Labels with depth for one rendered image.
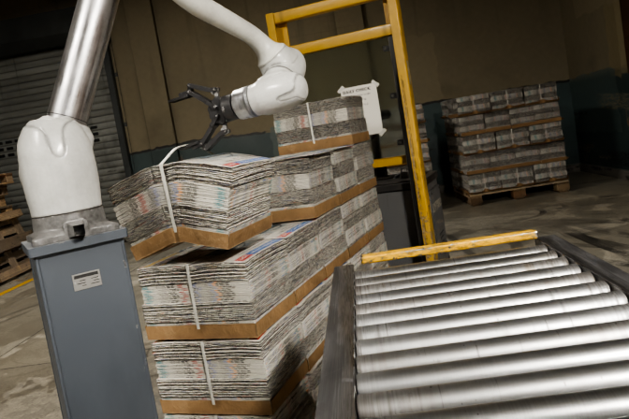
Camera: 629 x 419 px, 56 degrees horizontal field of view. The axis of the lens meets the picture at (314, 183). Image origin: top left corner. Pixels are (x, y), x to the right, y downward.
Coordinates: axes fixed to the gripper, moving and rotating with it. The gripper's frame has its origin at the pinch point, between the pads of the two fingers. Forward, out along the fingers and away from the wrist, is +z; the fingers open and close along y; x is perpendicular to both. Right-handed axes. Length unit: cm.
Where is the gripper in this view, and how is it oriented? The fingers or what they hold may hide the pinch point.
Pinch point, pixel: (179, 122)
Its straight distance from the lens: 180.9
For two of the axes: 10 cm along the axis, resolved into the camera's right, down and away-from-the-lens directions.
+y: 2.4, 9.7, 0.3
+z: -9.0, 2.1, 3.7
